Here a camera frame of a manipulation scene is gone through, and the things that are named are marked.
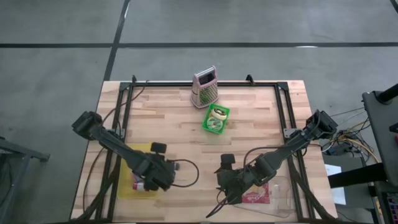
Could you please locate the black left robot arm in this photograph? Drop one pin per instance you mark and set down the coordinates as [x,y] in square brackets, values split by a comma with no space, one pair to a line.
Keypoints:
[109,141]

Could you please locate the chocolate frosted toy donut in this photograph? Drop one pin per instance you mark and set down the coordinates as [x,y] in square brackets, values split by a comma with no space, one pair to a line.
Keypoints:
[224,115]

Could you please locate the yellow plastic bin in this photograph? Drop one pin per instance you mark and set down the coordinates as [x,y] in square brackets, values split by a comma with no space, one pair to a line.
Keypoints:
[124,186]

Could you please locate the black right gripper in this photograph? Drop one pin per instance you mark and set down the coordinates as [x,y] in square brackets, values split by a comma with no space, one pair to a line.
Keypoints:
[233,183]

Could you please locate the black aluminium table frame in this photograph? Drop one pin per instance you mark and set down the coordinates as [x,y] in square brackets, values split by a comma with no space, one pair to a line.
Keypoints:
[202,84]

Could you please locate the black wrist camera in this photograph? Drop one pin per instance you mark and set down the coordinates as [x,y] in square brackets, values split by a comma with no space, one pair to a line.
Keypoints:
[158,147]
[228,160]

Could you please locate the red snack packet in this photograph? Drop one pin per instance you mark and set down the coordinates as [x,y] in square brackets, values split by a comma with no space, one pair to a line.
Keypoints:
[261,196]

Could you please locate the grey equipment cart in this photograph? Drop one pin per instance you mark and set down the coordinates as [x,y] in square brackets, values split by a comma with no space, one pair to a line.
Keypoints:
[382,133]

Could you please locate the red food colouring bottle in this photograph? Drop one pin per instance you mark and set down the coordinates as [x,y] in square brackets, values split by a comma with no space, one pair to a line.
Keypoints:
[138,186]

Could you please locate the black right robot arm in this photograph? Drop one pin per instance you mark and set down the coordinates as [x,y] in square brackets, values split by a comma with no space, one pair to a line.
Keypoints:
[295,143]

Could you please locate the black metal beam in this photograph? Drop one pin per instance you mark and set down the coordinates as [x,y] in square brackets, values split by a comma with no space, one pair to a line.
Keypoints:
[357,175]

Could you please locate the clear plastic container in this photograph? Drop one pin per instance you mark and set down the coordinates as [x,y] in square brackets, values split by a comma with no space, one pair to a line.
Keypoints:
[280,199]

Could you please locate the green plastic basket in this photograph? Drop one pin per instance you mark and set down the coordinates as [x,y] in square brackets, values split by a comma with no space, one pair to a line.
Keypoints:
[205,126]

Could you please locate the grey metal stand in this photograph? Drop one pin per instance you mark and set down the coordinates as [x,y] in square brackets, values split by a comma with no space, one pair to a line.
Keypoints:
[25,152]

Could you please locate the white paper sheet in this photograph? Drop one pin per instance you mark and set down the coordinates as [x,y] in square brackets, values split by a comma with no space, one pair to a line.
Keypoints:
[339,196]

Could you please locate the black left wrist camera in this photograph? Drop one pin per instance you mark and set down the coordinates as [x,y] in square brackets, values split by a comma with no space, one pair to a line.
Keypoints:
[158,147]

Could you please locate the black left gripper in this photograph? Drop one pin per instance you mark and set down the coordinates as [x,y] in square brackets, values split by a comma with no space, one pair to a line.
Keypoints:
[158,174]

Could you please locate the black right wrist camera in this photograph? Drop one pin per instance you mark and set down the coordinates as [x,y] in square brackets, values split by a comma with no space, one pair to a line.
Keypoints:
[228,160]

